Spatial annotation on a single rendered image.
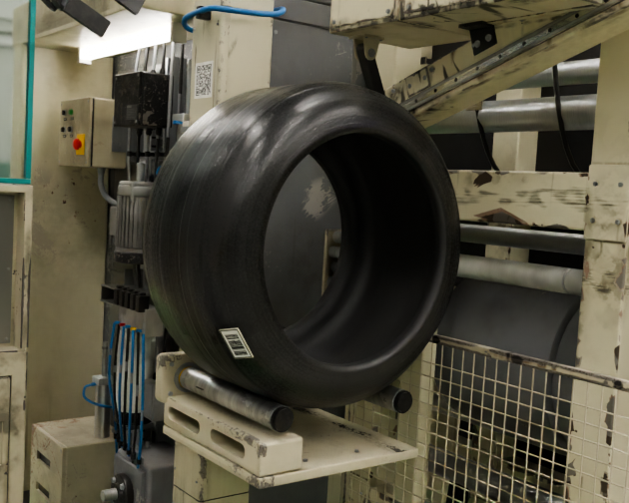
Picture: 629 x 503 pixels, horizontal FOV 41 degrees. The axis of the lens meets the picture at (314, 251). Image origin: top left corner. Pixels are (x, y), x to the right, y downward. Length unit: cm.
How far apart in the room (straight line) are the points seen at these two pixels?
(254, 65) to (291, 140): 44
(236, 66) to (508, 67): 55
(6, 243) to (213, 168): 75
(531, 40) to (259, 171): 60
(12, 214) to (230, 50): 63
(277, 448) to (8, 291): 82
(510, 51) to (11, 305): 121
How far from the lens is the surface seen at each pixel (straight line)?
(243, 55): 180
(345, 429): 177
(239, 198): 135
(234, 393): 156
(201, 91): 182
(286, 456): 149
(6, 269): 202
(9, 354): 200
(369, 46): 191
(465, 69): 177
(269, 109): 142
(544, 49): 165
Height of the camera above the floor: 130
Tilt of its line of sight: 4 degrees down
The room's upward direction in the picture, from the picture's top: 3 degrees clockwise
